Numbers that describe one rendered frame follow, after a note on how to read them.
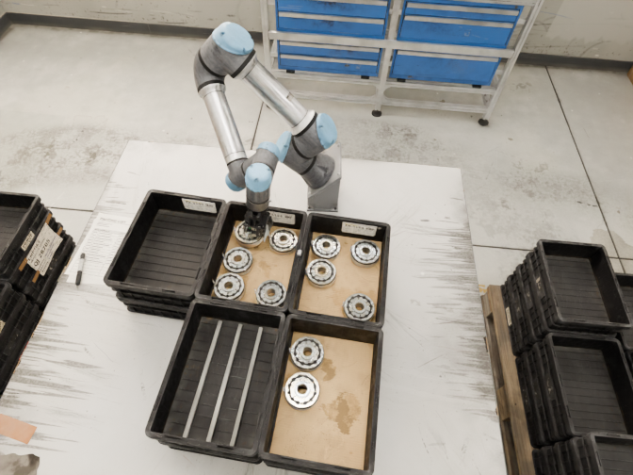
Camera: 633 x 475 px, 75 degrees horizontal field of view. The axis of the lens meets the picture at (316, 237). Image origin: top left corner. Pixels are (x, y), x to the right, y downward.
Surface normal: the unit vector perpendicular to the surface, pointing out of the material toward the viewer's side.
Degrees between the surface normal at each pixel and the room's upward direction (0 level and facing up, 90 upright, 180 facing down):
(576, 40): 90
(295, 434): 0
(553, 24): 90
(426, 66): 90
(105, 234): 0
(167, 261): 0
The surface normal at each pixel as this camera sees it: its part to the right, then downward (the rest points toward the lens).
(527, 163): 0.04, -0.56
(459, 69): -0.09, 0.82
